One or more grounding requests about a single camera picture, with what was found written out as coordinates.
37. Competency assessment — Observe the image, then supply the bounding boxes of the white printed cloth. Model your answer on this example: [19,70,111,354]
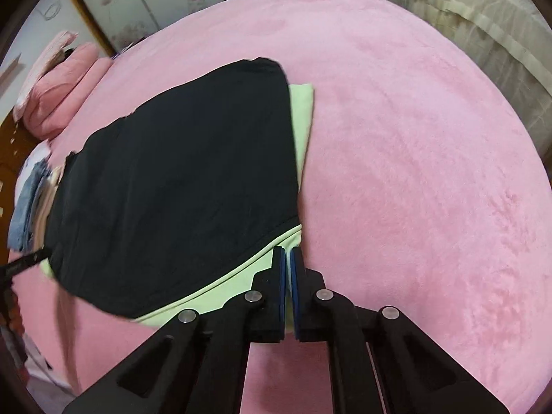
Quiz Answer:
[23,143,55,170]

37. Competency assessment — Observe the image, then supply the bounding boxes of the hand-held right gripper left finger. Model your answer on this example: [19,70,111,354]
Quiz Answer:
[62,246,287,414]

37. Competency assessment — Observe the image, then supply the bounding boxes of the pink printed pillow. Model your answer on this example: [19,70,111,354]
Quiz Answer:
[13,30,79,117]

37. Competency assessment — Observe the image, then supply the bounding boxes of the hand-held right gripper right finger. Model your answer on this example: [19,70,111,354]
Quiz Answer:
[290,247,512,414]

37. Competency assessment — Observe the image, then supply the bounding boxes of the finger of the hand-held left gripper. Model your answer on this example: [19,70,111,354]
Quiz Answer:
[0,245,53,284]

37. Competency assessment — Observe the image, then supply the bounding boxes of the floral wardrobe doors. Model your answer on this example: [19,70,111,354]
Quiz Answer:
[62,0,312,55]

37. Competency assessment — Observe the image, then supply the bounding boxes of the green and black jacket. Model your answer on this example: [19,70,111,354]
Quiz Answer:
[39,57,316,322]

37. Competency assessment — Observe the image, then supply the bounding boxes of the pink fleece blanket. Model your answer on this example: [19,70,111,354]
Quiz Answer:
[9,0,552,414]

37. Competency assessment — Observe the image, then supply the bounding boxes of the cream curtain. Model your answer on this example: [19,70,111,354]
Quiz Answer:
[383,0,552,158]

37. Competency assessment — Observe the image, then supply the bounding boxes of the folded blue jeans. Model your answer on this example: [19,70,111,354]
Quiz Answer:
[8,159,48,252]

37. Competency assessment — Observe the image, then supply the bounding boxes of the folded cream garment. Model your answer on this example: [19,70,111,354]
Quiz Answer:
[32,168,65,251]

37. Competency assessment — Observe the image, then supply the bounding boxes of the wooden headboard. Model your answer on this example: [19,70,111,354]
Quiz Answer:
[0,108,48,225]

